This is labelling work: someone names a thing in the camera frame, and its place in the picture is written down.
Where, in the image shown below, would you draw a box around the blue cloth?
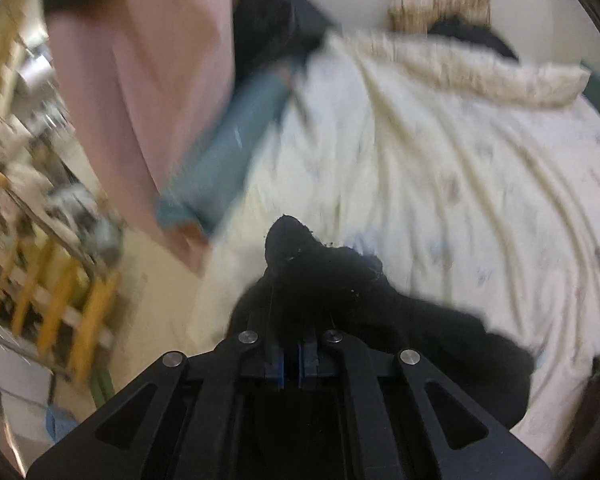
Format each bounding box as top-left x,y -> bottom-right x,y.
155,57 -> 306,236

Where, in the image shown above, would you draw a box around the black pants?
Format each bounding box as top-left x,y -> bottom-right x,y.
227,215 -> 536,431

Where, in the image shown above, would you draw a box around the brown woven cloth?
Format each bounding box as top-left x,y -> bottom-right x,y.
387,0 -> 493,36

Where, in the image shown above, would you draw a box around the dark cloth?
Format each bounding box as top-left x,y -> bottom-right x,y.
427,17 -> 518,61

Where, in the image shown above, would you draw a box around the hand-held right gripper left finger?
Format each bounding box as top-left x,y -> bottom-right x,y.
26,310 -> 286,480

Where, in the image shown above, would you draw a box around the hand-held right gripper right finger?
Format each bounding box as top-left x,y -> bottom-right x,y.
298,317 -> 553,480

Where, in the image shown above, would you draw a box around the wooden rack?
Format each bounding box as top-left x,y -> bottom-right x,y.
0,25 -> 123,386

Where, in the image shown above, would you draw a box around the white printed blanket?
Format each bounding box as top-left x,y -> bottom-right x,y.
187,30 -> 600,466

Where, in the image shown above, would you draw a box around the green plastic item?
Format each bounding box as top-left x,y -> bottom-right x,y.
87,367 -> 118,411

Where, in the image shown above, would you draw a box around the pink hanging cloth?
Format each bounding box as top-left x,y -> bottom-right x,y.
45,0 -> 241,278

